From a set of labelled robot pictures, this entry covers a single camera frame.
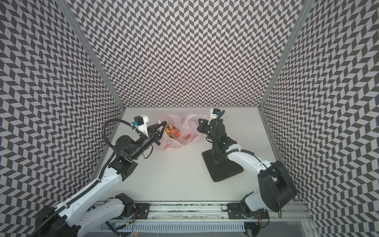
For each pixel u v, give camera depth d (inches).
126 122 22.2
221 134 24.3
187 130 41.0
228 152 21.9
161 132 25.8
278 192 16.6
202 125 27.9
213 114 28.6
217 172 33.3
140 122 22.4
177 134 38.9
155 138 23.3
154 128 24.3
